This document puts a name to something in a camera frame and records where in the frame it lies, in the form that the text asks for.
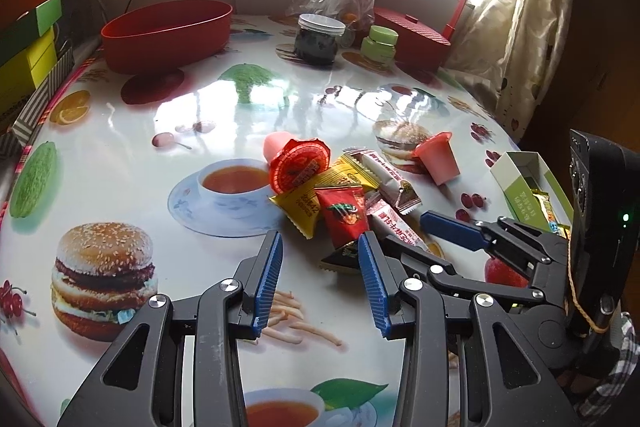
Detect white red snack packet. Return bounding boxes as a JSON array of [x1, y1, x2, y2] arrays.
[[344, 147, 422, 215], [366, 191, 428, 251]]

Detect pink jelly cup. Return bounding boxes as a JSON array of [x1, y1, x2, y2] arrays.
[[412, 132, 460, 185]]

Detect small red snack packet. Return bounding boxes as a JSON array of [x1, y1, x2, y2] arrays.
[[314, 185, 370, 273]]

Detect yellow black snack packet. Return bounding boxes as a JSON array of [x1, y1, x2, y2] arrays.
[[269, 155, 381, 239]]

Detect red lid jelly cup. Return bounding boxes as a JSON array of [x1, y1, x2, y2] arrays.
[[262, 131, 331, 194]]

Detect long gold snack bar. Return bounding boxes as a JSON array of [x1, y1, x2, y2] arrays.
[[532, 190, 570, 239]]

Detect green white cardboard box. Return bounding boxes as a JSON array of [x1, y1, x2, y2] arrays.
[[489, 150, 574, 233]]

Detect patterned beige curtain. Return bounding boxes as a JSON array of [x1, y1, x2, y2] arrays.
[[446, 0, 573, 142]]

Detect small green jar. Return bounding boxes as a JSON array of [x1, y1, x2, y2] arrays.
[[360, 25, 399, 66]]

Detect dark jar with white lid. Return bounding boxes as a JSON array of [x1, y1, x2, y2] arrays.
[[294, 13, 346, 66]]

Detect red oval plastic bowl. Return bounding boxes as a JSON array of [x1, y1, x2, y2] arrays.
[[101, 0, 233, 75]]

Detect stacked colourful boxes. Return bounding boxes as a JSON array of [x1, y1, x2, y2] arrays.
[[1, 0, 73, 159]]

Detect red basket with handle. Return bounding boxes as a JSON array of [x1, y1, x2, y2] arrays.
[[374, 0, 468, 75]]

